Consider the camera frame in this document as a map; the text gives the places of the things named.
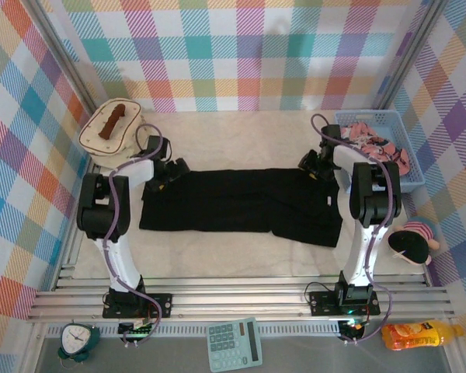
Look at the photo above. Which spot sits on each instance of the controller board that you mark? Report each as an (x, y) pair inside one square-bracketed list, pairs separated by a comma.
[(134, 330), (351, 330)]

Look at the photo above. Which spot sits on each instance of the left controller board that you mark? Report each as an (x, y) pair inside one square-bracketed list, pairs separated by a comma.
[(134, 330)]

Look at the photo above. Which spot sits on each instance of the green alarm clock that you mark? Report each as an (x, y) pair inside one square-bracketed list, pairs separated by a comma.
[(75, 340)]

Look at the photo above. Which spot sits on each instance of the aluminium side rail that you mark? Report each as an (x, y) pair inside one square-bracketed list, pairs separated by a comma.
[(70, 248)]

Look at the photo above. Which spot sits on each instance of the pink shark-print garment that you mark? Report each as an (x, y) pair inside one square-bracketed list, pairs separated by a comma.
[(376, 145)]

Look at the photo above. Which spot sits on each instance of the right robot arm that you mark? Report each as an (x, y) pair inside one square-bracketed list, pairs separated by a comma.
[(359, 252)]

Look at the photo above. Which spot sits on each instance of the plush doll toy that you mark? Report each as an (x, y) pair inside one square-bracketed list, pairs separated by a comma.
[(409, 245)]

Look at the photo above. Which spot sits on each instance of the right controller board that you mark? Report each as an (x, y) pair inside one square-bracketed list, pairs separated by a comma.
[(351, 330)]

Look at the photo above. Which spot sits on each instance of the black t-shirt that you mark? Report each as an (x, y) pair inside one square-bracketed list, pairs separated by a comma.
[(233, 202)]

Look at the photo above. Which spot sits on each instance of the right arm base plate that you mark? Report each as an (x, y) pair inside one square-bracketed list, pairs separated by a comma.
[(322, 303)]

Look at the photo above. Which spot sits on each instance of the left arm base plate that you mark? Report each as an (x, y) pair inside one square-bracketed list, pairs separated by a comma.
[(159, 305)]

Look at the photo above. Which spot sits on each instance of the cream toiletry bag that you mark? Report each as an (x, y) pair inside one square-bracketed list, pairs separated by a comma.
[(101, 151)]

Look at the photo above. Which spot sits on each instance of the teal calculator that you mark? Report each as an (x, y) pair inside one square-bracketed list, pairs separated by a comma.
[(233, 346)]

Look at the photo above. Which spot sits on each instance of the orange drink bottle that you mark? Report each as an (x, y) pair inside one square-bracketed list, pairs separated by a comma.
[(415, 336)]

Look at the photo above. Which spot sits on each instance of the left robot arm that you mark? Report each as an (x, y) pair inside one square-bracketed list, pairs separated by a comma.
[(120, 260)]

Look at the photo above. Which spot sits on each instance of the blue plastic basket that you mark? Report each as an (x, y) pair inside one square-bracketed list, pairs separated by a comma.
[(411, 180)]

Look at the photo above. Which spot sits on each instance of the aluminium frame post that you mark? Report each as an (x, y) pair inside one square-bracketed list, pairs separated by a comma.
[(74, 70), (407, 62)]

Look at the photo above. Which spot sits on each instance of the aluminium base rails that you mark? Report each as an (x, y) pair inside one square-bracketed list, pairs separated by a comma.
[(237, 299)]

